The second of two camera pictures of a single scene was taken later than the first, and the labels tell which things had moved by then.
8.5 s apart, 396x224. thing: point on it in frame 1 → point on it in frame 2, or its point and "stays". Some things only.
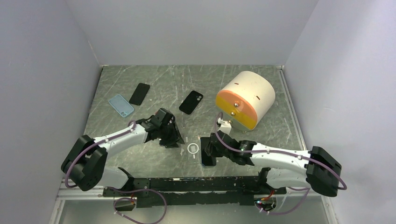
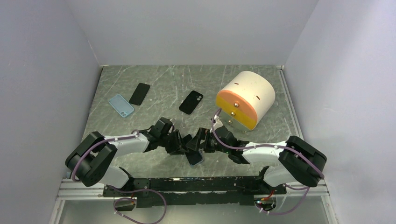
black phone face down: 139,94 stays
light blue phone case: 121,105 stays
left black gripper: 175,137 → 178,148
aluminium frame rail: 76,193 stays
